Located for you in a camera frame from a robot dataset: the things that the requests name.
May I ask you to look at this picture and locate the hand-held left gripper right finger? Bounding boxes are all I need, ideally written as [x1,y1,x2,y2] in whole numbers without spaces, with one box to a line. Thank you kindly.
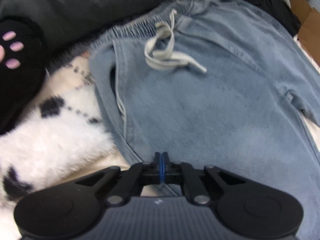
[161,152,248,205]

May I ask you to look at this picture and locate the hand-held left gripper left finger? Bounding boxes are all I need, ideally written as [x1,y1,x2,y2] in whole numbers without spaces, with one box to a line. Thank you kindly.
[75,152,162,207]

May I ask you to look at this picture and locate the blue denim pants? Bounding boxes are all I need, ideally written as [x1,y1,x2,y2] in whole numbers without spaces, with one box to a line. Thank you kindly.
[89,0,320,240]

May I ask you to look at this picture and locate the black clothes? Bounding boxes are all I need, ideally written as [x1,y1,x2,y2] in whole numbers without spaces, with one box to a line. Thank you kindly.
[230,0,302,37]

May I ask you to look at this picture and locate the cream bear print bedsheet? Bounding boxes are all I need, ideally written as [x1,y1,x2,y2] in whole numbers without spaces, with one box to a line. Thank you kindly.
[47,36,320,188]

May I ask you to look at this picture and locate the white fluffy spotted blanket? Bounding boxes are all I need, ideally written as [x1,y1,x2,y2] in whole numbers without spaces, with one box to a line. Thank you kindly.
[0,90,115,240]

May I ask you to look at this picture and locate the black paw print plush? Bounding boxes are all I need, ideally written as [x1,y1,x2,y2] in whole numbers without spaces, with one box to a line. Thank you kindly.
[0,17,48,135]

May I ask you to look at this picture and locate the dark grey pillow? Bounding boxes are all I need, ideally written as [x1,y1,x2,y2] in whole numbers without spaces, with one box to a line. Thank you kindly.
[0,0,185,55]

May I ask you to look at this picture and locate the brown cardboard sheet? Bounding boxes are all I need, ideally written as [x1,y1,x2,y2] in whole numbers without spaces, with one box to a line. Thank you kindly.
[282,0,320,68]

